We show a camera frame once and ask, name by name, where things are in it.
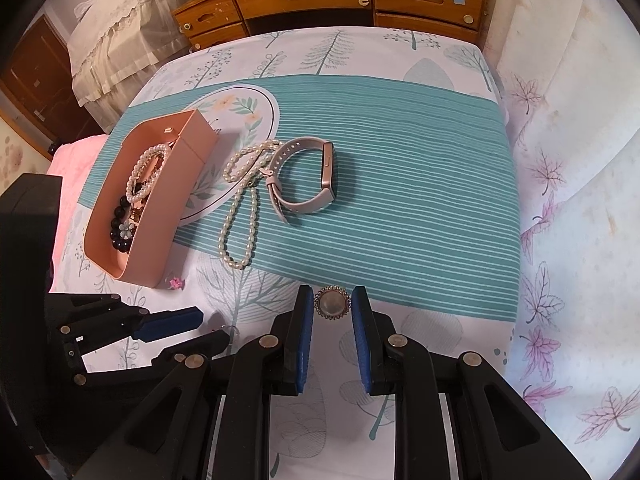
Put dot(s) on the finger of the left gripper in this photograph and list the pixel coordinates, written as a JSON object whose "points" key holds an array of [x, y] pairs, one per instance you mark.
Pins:
{"points": [[208, 345], [160, 325]]}

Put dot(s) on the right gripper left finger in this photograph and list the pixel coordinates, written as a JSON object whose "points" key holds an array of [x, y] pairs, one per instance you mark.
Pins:
{"points": [[210, 418]]}

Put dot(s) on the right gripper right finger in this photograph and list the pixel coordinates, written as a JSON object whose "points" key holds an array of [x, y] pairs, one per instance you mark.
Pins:
{"points": [[454, 417]]}

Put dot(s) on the pink smart watch band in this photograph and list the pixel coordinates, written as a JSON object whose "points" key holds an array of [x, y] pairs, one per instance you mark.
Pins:
{"points": [[299, 176]]}

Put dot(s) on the pink plastic tray box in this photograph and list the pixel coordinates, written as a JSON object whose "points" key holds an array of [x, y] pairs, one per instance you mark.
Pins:
{"points": [[159, 160]]}

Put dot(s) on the pink blanket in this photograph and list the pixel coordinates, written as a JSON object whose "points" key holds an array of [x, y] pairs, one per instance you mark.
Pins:
{"points": [[72, 162]]}

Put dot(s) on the teal striped cloth mat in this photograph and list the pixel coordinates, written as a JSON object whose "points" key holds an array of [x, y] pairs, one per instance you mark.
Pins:
{"points": [[426, 213]]}

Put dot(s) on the brown wooden door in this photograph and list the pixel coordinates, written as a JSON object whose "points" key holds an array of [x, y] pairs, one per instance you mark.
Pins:
{"points": [[38, 82]]}

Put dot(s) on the white lace covered furniture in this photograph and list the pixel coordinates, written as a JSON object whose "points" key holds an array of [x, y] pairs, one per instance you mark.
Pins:
{"points": [[116, 48]]}

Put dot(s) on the white leaf print curtain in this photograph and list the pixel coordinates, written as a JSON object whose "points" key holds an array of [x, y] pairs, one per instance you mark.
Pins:
{"points": [[568, 71]]}

